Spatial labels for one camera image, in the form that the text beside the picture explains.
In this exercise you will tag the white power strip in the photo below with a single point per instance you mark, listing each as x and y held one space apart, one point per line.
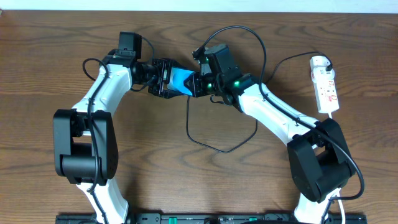
325 90

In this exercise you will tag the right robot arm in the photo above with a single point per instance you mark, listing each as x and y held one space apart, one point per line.
319 158

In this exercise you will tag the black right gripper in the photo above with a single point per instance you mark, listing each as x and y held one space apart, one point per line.
198 84

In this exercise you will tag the white USB charger adapter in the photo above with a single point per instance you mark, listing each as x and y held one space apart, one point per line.
321 61

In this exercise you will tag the blue screen Galaxy smartphone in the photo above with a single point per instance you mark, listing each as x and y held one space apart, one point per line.
178 76

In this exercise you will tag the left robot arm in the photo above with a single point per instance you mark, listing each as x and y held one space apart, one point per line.
85 146

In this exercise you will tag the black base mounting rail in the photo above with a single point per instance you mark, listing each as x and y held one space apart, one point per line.
156 218

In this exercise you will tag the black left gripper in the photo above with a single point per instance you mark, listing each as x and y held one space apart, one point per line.
163 78

